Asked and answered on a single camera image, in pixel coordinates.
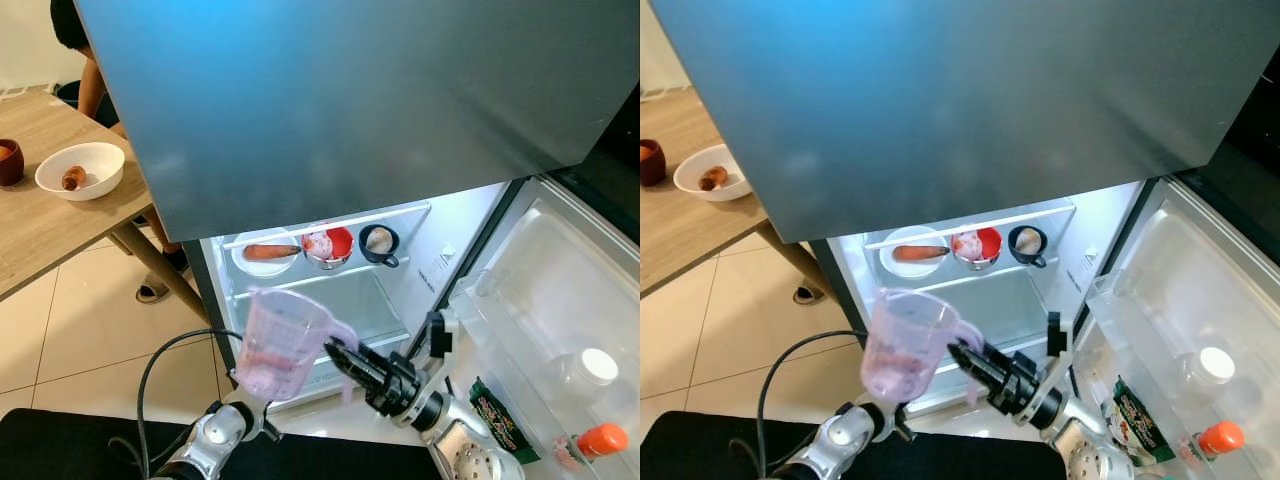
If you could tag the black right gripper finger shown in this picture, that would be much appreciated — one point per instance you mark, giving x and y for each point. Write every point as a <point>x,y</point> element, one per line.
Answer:
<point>355,375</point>
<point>978,376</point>
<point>972,352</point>
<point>350,352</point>

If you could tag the clear purple measuring jug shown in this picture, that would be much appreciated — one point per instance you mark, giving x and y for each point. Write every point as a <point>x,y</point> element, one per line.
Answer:
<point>285,345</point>
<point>912,345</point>

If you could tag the grey fridge door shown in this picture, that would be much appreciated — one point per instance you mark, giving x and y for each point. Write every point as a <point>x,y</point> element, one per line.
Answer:
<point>1200,290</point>
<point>560,290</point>

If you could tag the fridge glass shelf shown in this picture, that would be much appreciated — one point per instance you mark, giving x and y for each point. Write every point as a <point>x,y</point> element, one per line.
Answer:
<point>330,222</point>
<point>970,225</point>

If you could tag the grey fridge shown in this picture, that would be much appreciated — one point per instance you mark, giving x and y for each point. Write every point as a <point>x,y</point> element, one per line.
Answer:
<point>950,100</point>
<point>350,100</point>

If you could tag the clear crisper drawer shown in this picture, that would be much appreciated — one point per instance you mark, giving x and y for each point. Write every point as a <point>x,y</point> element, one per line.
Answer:
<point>385,300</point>
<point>1030,300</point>

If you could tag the dark blue mug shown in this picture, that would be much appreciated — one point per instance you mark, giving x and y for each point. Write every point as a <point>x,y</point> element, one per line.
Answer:
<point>378,257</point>
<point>1026,258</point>

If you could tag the pink white food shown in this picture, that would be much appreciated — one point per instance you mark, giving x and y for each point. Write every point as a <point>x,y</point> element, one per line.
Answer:
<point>318,243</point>
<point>966,243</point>

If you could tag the red steel bowl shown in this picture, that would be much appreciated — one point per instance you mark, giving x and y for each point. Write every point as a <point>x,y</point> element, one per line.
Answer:
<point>990,243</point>
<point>342,243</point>

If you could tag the orange carrot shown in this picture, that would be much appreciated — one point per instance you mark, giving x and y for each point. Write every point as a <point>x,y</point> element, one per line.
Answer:
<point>270,252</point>
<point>920,253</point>

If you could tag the beige round food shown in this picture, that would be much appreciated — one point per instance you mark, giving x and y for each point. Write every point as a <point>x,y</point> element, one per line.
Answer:
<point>1026,240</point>
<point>377,240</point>

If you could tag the green snack packet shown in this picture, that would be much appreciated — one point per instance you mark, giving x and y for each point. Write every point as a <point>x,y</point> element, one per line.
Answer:
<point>505,420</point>
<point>1135,420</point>

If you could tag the white plate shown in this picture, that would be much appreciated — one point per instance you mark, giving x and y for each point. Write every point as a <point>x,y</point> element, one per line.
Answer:
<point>905,235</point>
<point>262,235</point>

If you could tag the grey sandal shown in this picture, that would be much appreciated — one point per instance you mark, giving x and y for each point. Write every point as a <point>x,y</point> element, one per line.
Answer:
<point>152,293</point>
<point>808,296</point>

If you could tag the clear jar white cap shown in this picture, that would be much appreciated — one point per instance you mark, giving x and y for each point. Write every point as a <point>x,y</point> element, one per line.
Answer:
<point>1212,366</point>
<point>590,368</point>

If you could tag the bottle with orange cap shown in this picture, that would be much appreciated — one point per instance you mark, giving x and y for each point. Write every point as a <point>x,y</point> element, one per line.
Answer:
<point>603,440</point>
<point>1222,437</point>

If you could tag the white ceramic bowl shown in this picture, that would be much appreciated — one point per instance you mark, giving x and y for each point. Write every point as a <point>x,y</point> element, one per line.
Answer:
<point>100,165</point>
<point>735,165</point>

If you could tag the light wooden dining table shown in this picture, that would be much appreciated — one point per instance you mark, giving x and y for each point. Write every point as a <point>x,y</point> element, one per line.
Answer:
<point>50,230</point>
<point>690,230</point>

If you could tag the orange sweet potato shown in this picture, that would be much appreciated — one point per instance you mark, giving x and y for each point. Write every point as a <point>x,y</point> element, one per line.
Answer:
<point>712,179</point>
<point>74,178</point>

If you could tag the dark red cup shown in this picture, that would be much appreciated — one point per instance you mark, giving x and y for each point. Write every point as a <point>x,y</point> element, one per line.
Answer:
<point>10,165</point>
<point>652,168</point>

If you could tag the person in blue shirt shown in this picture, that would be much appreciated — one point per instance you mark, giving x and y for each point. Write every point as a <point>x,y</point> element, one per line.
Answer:
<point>70,20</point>

